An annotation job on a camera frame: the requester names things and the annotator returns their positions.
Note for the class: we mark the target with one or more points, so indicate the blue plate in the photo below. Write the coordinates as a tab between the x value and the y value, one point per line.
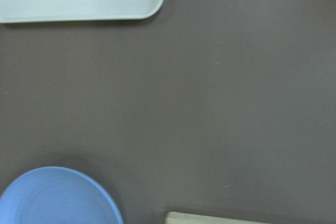
57	195

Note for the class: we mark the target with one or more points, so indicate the wooden cutting board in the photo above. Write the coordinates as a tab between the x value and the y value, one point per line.
174	217

